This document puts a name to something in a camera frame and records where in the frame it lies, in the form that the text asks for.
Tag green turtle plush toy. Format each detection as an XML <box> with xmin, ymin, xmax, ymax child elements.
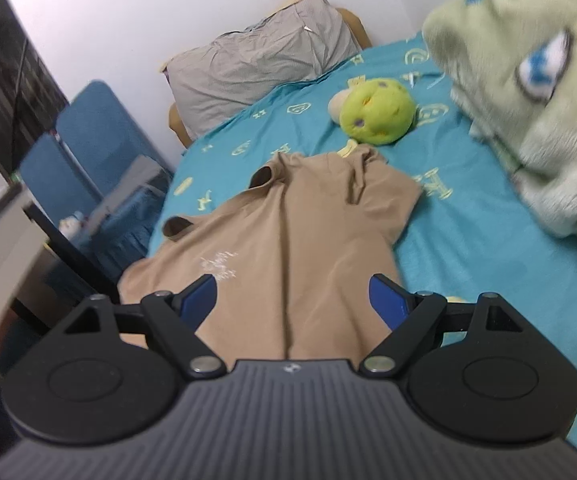
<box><xmin>327</xmin><ymin>77</ymin><xmax>417</xmax><ymax>158</ymax></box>

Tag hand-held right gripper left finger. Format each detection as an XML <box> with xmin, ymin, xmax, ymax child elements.
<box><xmin>61</xmin><ymin>275</ymin><xmax>226</xmax><ymax>380</ymax></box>

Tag dark shelf unit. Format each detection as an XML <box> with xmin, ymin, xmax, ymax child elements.
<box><xmin>0</xmin><ymin>0</ymin><xmax>72</xmax><ymax>196</ymax></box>

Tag blue folding chair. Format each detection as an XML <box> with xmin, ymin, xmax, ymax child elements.
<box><xmin>18</xmin><ymin>80</ymin><xmax>175</xmax><ymax>291</ymax></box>

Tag tan t-shirt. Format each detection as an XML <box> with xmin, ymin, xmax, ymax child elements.
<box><xmin>117</xmin><ymin>149</ymin><xmax>423</xmax><ymax>362</ymax></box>

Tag grey pillow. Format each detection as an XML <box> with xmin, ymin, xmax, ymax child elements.
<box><xmin>161</xmin><ymin>0</ymin><xmax>363</xmax><ymax>141</ymax></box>

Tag turquoise printed bed sheet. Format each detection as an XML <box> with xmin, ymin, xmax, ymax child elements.
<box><xmin>143</xmin><ymin>30</ymin><xmax>577</xmax><ymax>466</ymax></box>

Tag blue pleated cloth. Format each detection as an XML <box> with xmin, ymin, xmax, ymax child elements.
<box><xmin>76</xmin><ymin>182</ymin><xmax>173</xmax><ymax>286</ymax></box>

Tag pale green fuzzy blanket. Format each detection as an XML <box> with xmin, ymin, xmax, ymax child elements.
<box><xmin>423</xmin><ymin>0</ymin><xmax>577</xmax><ymax>259</ymax></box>

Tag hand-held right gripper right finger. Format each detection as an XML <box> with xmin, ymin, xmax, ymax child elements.
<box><xmin>359</xmin><ymin>273</ymin><xmax>525</xmax><ymax>379</ymax></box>

